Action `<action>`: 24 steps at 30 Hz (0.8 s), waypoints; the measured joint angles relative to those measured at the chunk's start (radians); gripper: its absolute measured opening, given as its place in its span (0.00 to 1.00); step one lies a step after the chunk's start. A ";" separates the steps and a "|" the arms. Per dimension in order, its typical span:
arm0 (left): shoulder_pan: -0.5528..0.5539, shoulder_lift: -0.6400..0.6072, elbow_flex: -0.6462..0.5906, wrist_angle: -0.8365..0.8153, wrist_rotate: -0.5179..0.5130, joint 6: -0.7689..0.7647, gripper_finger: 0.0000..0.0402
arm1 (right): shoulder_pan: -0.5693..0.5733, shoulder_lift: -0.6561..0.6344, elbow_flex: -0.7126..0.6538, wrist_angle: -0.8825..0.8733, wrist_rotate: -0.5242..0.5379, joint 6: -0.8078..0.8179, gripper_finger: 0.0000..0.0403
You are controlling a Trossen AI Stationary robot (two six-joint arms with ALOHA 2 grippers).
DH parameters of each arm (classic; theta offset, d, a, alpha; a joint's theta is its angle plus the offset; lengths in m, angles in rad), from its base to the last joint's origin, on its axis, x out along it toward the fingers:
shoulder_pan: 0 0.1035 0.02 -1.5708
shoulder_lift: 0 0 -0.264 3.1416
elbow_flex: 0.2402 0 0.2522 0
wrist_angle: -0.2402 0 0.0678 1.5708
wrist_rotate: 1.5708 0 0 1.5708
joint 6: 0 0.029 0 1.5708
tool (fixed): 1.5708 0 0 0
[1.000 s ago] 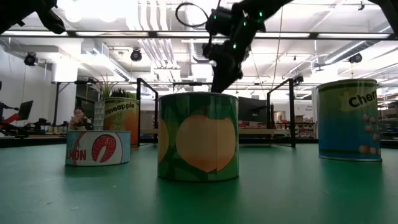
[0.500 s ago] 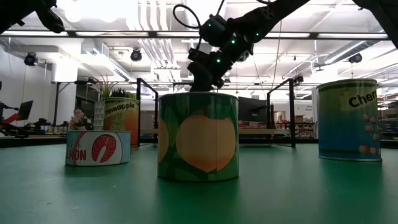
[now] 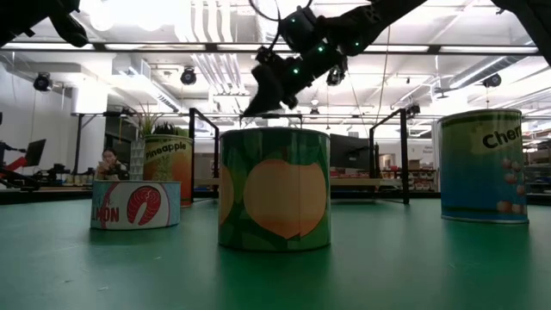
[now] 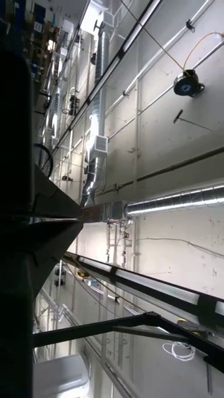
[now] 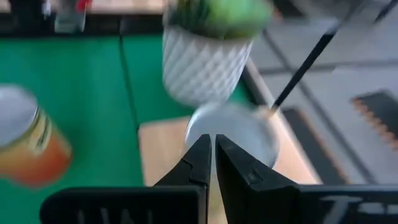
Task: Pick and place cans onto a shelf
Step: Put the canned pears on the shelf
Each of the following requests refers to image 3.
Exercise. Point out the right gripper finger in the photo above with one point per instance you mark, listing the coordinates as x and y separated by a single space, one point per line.
267 90

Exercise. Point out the green peach can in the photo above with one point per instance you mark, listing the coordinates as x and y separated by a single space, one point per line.
275 189

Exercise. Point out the orange pineapple can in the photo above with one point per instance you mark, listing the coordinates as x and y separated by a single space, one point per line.
168 163

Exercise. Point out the short salmon can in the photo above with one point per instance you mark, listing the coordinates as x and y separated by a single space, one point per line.
135 204

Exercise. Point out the silver can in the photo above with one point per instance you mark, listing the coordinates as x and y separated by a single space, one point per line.
482 172

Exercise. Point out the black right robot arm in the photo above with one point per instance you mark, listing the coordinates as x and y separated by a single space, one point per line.
379 17

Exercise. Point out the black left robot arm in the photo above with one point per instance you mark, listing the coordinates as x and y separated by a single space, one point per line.
26 17

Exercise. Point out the background storage shelf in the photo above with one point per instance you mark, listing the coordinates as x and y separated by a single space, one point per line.
413 178

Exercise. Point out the black ceiling spotlight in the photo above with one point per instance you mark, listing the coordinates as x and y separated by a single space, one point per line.
188 76
42 82
492 80

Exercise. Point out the black flat monitor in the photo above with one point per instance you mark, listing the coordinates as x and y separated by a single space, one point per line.
348 150

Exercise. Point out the potted succulent patterned white pot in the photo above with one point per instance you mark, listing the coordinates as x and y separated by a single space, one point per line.
148 122

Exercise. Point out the person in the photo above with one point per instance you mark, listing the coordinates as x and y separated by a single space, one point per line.
109 165

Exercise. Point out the black tilted monitor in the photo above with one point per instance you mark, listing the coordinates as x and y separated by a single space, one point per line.
35 151

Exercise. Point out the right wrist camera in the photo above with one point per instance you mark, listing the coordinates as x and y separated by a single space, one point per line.
336 76

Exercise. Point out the black overhead frame bar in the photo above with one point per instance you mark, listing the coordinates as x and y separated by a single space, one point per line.
435 48

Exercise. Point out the wooden shelf black metal frame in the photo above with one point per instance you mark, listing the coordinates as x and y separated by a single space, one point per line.
404 155

